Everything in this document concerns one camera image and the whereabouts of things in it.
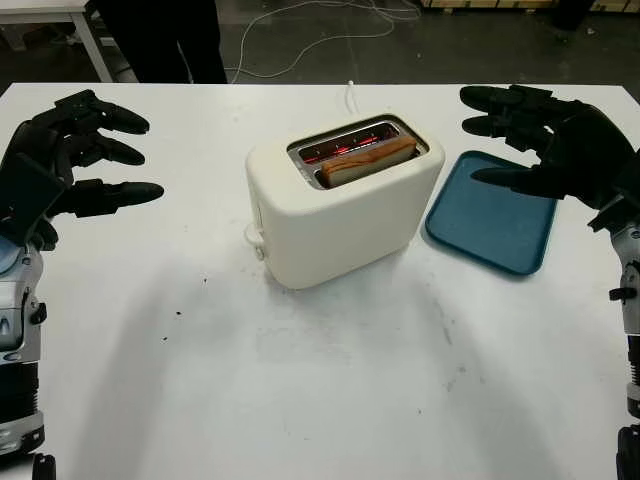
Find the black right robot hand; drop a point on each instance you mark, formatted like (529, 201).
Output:
(590, 150)

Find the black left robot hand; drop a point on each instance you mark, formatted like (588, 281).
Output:
(40, 137)

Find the toast slice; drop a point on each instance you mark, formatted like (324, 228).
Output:
(365, 162)

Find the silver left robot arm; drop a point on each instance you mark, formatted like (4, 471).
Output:
(17, 310)

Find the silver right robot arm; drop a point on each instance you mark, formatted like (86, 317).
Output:
(631, 265)

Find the person in black trousers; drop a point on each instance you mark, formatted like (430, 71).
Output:
(150, 40)

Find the white two-slot toaster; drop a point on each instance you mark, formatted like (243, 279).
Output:
(340, 230)

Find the white desk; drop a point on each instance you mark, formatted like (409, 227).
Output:
(40, 9)

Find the blue plastic tray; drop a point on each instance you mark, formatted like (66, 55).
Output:
(490, 235)

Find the black bag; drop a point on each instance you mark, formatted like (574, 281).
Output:
(567, 12)

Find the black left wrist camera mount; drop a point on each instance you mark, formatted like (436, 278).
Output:
(27, 195)

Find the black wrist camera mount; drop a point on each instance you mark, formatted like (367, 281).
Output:
(27, 195)
(617, 212)

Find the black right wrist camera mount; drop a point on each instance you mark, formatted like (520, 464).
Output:
(617, 212)

